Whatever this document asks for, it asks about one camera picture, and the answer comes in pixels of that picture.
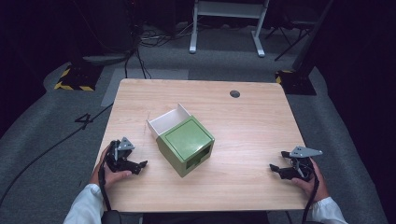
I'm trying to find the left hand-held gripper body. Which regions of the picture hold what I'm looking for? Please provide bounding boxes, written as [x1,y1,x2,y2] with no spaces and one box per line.
[105,136,136,173]

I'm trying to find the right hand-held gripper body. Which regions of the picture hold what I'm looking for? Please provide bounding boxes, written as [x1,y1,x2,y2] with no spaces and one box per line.
[289,146,323,183]

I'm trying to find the person's left hand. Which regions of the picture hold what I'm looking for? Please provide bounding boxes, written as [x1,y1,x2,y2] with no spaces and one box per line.
[90,145,134,190]

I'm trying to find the person's right hand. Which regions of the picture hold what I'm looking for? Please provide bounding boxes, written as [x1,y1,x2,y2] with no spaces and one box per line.
[290,158,331,203]

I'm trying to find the green drawer cabinet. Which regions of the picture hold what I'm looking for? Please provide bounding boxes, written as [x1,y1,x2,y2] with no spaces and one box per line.
[155,115,216,178]

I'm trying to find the white drawer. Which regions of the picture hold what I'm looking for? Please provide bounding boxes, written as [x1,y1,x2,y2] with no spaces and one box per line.
[147,103,192,139]

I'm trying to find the black yellow striped stand base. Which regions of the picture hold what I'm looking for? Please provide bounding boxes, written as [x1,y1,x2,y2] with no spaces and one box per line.
[275,68,318,96]
[53,63,104,92]

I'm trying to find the black tripod stand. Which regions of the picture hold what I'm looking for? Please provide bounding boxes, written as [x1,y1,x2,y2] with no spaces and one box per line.
[264,18,316,63]

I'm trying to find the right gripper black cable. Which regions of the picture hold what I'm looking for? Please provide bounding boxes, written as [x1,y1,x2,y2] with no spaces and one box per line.
[300,167,321,224]

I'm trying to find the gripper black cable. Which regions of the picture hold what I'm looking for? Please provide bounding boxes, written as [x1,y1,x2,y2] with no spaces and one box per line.
[300,167,321,224]
[97,148,114,213]

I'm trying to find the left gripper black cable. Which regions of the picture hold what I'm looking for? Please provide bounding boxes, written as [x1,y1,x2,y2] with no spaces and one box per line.
[97,148,114,213]

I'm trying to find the long black floor cable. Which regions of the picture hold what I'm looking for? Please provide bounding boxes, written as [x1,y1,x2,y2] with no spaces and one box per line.
[0,103,114,208]

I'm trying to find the bundle of black floor cables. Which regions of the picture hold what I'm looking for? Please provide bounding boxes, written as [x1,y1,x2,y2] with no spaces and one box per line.
[123,21,200,80]

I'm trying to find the white metal stand frame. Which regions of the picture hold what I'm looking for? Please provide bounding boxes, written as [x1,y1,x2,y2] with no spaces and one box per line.
[189,0,271,58]

